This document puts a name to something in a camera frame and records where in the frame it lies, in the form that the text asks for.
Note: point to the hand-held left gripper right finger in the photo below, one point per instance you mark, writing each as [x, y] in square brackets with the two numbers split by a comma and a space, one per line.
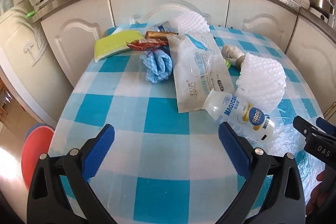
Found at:
[233, 150]

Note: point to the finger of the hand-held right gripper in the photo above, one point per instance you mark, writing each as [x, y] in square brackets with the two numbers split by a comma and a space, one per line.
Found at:
[326, 127]
[304, 127]

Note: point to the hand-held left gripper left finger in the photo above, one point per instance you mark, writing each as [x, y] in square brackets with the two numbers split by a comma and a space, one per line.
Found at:
[101, 153]

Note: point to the white plastic drink bottle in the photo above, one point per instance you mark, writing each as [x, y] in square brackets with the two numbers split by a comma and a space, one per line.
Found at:
[236, 111]

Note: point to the red plastic bucket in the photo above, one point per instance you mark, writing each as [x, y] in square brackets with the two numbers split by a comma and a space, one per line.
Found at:
[34, 145]

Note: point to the blue patterned cloth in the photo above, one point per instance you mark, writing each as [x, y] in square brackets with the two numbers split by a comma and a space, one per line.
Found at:
[157, 64]

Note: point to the green dish sponge pad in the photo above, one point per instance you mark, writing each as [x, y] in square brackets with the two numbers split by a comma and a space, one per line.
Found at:
[115, 43]

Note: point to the red snack wrapper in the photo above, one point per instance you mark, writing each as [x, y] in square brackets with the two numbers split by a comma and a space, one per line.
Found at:
[144, 44]

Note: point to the person's right hand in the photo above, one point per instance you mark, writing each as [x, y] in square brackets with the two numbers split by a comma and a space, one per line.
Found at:
[324, 192]

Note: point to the white foam fruit net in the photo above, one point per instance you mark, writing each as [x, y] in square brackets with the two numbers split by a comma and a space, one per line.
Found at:
[191, 23]
[262, 79]

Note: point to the grey blue stool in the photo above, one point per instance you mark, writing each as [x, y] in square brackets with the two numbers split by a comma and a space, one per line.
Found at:
[35, 127]

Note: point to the blue white checked tablecloth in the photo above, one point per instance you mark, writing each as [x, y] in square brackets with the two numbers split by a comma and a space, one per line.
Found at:
[162, 113]

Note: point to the small green wrapper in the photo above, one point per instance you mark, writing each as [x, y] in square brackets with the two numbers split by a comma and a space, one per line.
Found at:
[227, 64]

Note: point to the white wipes packet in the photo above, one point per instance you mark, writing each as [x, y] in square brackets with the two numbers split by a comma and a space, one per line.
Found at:
[199, 69]

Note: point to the beige knotted object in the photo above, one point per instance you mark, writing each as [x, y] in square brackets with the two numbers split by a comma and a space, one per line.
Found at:
[231, 52]

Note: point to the gold brown candy wrapper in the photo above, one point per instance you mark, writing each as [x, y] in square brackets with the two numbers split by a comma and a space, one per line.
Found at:
[157, 34]

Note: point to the blue cartoon snack packet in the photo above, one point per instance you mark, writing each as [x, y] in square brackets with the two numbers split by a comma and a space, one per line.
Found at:
[165, 28]

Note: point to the white kitchen counter cabinet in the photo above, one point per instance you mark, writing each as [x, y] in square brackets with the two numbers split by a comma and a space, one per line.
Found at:
[168, 1]

